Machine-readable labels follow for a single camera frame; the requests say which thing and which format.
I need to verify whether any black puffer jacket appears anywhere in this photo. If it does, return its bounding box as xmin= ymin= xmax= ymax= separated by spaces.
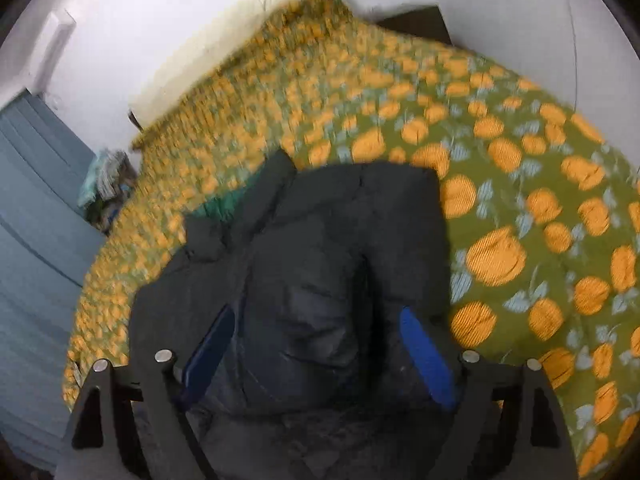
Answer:
xmin=127 ymin=149 xmax=463 ymax=480

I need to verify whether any pile of folded clothes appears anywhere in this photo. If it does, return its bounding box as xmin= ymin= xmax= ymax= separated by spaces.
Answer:
xmin=79 ymin=149 xmax=138 ymax=233

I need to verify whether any blue curtain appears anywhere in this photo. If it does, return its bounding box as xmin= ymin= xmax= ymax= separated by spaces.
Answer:
xmin=0 ymin=89 xmax=108 ymax=471

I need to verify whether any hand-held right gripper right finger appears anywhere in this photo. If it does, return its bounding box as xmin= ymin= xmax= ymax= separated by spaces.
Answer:
xmin=400 ymin=307 xmax=578 ymax=480

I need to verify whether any white wardrobe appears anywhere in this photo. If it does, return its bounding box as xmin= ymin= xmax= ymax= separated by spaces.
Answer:
xmin=555 ymin=0 xmax=640 ymax=166

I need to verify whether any green orange floral quilt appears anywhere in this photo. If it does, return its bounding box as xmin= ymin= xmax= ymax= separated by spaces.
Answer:
xmin=62 ymin=0 xmax=640 ymax=480

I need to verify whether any dark wooden nightstand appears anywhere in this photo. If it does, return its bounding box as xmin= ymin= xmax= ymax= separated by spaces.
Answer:
xmin=375 ymin=5 xmax=453 ymax=46

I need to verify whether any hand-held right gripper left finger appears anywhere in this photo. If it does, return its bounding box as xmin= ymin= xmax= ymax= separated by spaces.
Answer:
xmin=55 ymin=305 xmax=236 ymax=480

